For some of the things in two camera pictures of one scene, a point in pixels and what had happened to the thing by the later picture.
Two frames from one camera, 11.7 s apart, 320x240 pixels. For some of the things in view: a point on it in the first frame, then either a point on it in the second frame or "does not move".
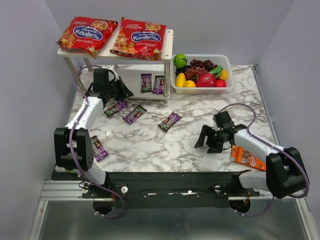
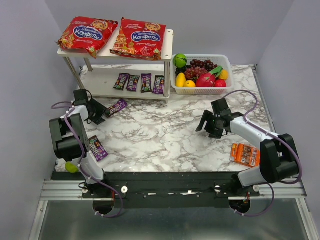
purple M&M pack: (158, 87) does not move
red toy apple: (220, 83) does not move
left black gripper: (117, 88) -> (100, 113)
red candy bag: (88, 34) does not move
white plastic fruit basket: (221, 60) does not move
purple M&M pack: (166, 124) -> (121, 81)
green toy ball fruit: (180, 60) does not move
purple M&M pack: (146, 83) does not move
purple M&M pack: (131, 116) -> (132, 82)
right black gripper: (211, 139) -> (212, 123)
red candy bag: (139, 39) does not move
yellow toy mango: (180, 79) does not move
